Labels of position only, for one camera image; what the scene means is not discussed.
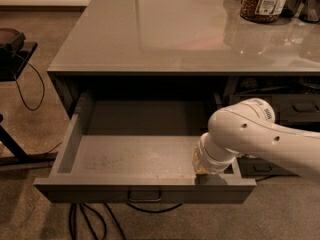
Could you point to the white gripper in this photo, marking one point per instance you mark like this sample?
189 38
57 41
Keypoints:
206 157

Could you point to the grey drawer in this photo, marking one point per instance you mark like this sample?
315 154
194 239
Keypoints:
137 151
260 167
288 108

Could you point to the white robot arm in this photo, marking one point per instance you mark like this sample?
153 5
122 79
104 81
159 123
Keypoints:
249 128

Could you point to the clear jar of nuts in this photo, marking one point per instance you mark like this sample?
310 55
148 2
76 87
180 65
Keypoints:
261 11

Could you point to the black side table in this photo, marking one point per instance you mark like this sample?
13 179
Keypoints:
11 72

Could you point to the black device on table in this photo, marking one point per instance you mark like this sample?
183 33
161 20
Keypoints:
11 41

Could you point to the grey drawer cabinet frame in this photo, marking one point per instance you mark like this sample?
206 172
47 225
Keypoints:
213 90

